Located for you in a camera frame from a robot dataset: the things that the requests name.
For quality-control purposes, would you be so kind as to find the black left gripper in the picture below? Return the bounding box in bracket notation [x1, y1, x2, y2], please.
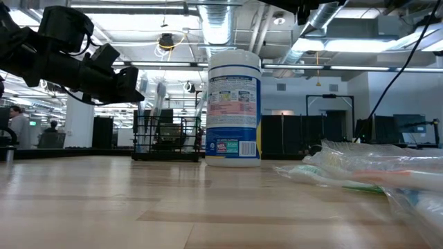
[34, 51, 145, 104]

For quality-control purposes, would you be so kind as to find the long ceiling light bar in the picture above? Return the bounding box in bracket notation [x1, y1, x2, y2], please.
[112, 60, 209, 68]
[262, 64, 392, 71]

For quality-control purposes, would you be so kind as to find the large black monitor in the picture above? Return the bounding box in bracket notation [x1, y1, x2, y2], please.
[132, 109, 174, 126]

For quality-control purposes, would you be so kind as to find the narrow black room divider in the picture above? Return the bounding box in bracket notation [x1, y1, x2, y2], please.
[91, 116, 115, 149]

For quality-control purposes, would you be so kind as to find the black ceiling device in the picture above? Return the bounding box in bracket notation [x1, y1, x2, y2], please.
[157, 33, 177, 52]

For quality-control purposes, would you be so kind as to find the white building pillar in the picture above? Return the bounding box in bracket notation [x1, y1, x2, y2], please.
[64, 95, 97, 149]

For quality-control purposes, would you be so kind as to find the person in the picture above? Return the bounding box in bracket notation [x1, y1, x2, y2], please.
[8, 104, 33, 150]
[43, 120, 60, 134]

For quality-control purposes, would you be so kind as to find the grey mesh office chair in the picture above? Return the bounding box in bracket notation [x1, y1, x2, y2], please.
[37, 131, 67, 150]

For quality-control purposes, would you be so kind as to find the white blue wipes canister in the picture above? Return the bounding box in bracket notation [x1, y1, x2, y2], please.
[205, 48, 262, 169]

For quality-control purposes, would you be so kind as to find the wide black room divider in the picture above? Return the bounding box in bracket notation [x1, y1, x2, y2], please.
[260, 113, 348, 160]

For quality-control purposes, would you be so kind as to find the yellow hanging pendant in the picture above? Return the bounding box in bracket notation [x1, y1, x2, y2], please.
[314, 50, 322, 87]

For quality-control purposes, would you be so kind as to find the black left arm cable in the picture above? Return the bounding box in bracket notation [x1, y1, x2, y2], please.
[58, 33, 115, 107]

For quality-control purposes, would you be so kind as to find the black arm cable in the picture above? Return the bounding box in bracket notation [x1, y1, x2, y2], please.
[352, 0, 443, 143]
[58, 33, 115, 107]

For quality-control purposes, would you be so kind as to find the black wire basket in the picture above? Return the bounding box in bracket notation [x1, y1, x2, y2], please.
[130, 115, 204, 163]

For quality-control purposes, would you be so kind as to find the black aluminium table frame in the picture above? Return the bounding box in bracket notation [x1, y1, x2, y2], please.
[12, 147, 314, 162]

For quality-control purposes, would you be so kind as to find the round silver ventilation duct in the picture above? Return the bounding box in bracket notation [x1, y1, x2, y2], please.
[197, 0, 240, 58]

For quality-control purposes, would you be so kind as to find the black gantry frame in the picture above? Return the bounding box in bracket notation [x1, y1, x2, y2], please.
[305, 93, 356, 142]

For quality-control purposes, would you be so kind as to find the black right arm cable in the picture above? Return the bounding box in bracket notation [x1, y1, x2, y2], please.
[352, 0, 443, 143]

